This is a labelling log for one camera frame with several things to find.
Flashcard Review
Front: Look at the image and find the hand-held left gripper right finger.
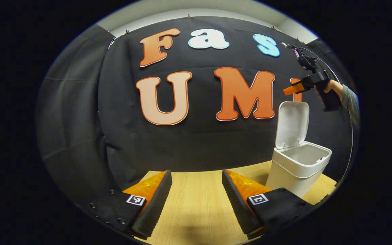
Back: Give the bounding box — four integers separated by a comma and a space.
222, 168, 315, 239

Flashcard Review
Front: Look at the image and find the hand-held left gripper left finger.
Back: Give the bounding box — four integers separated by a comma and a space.
89, 169, 173, 239

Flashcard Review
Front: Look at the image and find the white desktop garbage bin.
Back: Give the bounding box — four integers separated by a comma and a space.
266, 101, 332, 198

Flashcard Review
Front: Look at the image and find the wooden desktop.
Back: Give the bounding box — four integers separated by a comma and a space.
135, 161, 338, 245

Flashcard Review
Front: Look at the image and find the black backdrop cloth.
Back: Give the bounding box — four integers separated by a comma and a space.
35, 16, 356, 205

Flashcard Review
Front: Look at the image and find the row of small backdrop clamps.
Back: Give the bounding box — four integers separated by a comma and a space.
107, 14, 305, 44

